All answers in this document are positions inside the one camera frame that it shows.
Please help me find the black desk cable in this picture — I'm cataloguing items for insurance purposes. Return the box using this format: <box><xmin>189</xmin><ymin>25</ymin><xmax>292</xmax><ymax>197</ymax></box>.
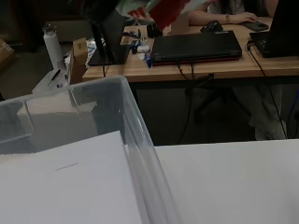
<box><xmin>177</xmin><ymin>62</ymin><xmax>216</xmax><ymax>144</ymax></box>

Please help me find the person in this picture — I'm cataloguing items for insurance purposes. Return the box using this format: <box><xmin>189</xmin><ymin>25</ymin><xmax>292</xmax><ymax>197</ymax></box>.
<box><xmin>188</xmin><ymin>0</ymin><xmax>288</xmax><ymax>141</ymax></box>

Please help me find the clear plastic box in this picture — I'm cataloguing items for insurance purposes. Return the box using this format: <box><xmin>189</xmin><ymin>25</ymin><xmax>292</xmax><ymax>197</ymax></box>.
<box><xmin>0</xmin><ymin>74</ymin><xmax>185</xmax><ymax>224</ymax></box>

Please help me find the black phone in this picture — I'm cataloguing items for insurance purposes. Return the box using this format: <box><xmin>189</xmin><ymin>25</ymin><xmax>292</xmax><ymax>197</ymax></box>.
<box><xmin>241</xmin><ymin>21</ymin><xmax>270</xmax><ymax>32</ymax></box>

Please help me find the white water bottle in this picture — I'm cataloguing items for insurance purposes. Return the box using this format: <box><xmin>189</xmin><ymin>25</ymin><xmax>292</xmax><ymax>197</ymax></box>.
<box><xmin>41</xmin><ymin>22</ymin><xmax>66</xmax><ymax>71</ymax></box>

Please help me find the small black cube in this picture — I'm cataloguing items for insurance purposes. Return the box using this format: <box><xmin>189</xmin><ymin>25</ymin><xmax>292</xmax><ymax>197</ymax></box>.
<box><xmin>146</xmin><ymin>22</ymin><xmax>163</xmax><ymax>39</ymax></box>

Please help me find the white flat box with print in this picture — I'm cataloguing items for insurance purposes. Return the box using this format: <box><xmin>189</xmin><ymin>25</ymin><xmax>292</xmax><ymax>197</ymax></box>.
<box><xmin>0</xmin><ymin>130</ymin><xmax>143</xmax><ymax>224</ymax></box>

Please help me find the black computer mouse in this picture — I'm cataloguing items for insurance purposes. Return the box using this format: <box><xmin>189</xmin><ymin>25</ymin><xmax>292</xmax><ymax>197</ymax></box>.
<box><xmin>199</xmin><ymin>20</ymin><xmax>224</xmax><ymax>34</ymax></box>

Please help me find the wooden desk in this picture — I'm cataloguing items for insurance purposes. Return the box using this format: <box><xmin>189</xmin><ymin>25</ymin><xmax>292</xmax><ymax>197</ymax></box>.
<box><xmin>82</xmin><ymin>17</ymin><xmax>299</xmax><ymax>83</ymax></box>

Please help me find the closed black laptop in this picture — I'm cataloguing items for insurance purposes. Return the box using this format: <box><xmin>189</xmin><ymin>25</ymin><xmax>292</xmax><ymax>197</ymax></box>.
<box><xmin>149</xmin><ymin>30</ymin><xmax>243</xmax><ymax>66</ymax></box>

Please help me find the person's hand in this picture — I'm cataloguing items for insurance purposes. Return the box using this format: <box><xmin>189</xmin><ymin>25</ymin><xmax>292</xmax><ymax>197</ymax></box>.
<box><xmin>228</xmin><ymin>12</ymin><xmax>260</xmax><ymax>25</ymax></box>

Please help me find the black monitor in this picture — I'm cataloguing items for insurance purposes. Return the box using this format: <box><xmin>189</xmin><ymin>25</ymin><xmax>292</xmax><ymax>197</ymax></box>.
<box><xmin>88</xmin><ymin>8</ymin><xmax>130</xmax><ymax>67</ymax></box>

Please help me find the open black laptop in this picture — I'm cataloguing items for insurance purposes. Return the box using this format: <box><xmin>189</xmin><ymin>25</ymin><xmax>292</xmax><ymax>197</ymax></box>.
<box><xmin>249</xmin><ymin>0</ymin><xmax>299</xmax><ymax>59</ymax></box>

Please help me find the small cardboard box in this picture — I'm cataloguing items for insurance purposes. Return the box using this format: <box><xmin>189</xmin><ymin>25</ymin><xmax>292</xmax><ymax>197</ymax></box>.
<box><xmin>69</xmin><ymin>36</ymin><xmax>89</xmax><ymax>85</ymax></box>

